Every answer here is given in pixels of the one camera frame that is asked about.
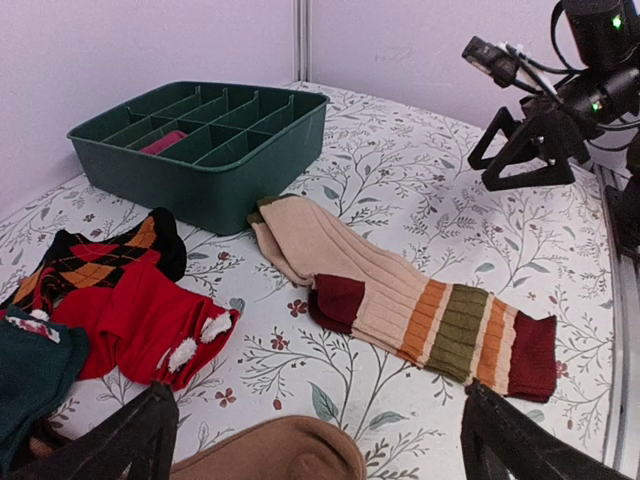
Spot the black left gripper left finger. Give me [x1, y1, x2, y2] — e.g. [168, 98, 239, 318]
[5, 382, 179, 479]

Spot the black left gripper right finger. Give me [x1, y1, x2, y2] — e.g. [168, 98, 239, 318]
[460, 381, 626, 480]

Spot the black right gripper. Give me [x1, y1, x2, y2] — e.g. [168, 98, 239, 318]
[468, 95, 591, 191]

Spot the beige striped sock pair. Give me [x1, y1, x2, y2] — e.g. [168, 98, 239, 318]
[248, 196, 557, 403]

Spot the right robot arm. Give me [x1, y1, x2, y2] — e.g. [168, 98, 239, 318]
[462, 1, 639, 191]

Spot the red santa sock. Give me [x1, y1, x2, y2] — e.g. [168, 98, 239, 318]
[51, 263, 241, 391]

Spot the dark green sock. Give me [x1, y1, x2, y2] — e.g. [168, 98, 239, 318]
[1, 305, 90, 470]

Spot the brown tan sock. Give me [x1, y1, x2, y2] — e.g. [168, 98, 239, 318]
[170, 415, 367, 479]

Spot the black orange argyle sock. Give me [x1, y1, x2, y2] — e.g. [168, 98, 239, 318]
[1, 207, 187, 313]

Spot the green divided organizer tray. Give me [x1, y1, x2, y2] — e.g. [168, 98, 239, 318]
[67, 81, 329, 235]

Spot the red rolled sock in tray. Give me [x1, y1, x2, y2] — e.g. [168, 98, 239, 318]
[141, 130, 187, 155]

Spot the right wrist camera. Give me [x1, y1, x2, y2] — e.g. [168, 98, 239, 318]
[461, 36, 534, 92]

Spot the aluminium front rail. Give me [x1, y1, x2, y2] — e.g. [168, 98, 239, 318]
[602, 197, 639, 479]

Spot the left aluminium corner post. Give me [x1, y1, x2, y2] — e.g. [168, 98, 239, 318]
[293, 0, 311, 82]

